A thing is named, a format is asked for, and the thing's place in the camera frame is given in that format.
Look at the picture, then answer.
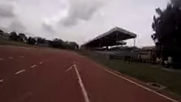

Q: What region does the roofed grandstand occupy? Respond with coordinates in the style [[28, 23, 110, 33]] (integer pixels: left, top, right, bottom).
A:
[[79, 22, 143, 59]]

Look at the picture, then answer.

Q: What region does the distant row of trees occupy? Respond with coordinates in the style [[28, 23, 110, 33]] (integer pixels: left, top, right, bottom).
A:
[[0, 27, 81, 51]]

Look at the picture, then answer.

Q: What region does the low fence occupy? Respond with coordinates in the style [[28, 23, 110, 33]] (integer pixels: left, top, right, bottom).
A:
[[87, 49, 181, 71]]

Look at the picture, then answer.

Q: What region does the pale low building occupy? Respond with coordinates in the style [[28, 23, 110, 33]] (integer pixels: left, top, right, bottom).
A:
[[137, 43, 159, 62]]

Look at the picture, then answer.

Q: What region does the red running track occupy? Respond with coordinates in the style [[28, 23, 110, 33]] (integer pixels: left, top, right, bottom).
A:
[[0, 41, 181, 102]]

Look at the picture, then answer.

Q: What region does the grass strip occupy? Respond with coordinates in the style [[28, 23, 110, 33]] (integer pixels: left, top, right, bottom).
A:
[[79, 53, 181, 101]]

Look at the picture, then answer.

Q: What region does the drain cover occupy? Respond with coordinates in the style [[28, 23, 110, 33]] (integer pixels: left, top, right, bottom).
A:
[[146, 81, 168, 91]]

